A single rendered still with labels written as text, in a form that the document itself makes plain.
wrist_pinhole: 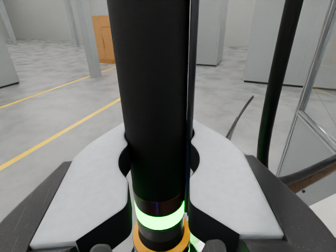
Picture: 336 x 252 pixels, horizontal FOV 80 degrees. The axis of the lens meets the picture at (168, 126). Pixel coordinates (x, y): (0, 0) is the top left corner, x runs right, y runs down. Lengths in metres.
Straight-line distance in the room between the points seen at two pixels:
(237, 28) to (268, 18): 6.82
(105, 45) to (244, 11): 7.19
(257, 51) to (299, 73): 1.07
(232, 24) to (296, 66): 7.11
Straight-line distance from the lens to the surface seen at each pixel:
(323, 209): 0.57
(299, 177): 0.27
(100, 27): 8.39
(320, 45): 1.52
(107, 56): 8.41
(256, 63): 5.60
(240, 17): 12.21
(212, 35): 7.23
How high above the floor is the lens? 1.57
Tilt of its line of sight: 29 degrees down
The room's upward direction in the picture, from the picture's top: 1 degrees counter-clockwise
